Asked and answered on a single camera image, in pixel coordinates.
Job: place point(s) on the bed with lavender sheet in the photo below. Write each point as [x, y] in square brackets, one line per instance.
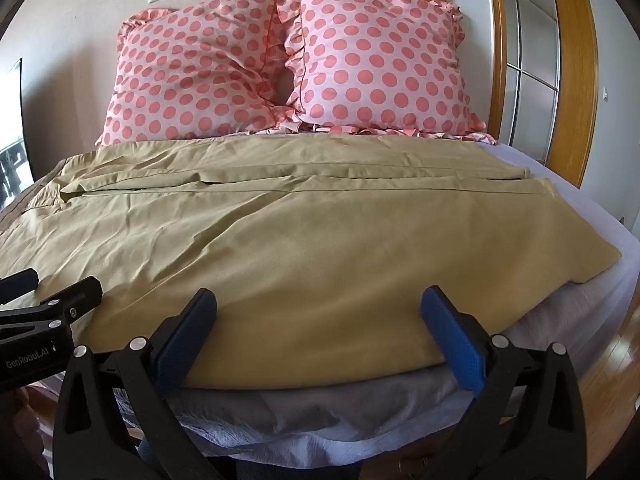
[560, 320]

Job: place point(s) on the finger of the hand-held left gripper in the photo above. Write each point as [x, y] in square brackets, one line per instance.
[75, 297]
[17, 285]

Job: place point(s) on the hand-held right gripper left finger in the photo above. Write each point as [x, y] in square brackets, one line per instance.
[182, 332]

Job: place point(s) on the pink polka dot pillow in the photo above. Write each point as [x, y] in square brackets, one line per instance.
[380, 60]
[190, 70]

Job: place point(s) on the window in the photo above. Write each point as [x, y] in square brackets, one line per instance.
[12, 150]

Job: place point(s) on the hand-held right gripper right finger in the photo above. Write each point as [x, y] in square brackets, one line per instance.
[452, 332]

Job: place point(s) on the olive green bed sheet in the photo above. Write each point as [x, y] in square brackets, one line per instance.
[300, 255]

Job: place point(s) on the wooden framed glass door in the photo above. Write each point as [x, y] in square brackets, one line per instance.
[535, 50]

